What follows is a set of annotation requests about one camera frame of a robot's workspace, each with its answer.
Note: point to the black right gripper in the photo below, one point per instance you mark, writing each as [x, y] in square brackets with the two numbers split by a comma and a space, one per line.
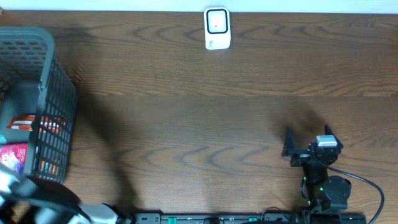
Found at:
[305, 155]

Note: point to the orange snack bar wrapper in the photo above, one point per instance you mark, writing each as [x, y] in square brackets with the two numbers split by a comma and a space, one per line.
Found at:
[25, 123]

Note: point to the red purple pad package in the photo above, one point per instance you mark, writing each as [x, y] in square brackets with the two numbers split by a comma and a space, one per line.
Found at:
[14, 156]

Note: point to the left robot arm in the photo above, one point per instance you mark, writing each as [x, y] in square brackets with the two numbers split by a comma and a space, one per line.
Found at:
[51, 202]

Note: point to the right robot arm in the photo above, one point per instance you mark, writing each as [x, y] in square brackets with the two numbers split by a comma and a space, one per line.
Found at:
[325, 193]

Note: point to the grey plastic mesh basket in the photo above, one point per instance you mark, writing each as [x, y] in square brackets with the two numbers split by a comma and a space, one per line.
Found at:
[33, 82]

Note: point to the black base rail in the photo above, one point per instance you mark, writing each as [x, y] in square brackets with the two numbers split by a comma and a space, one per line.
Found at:
[156, 218]

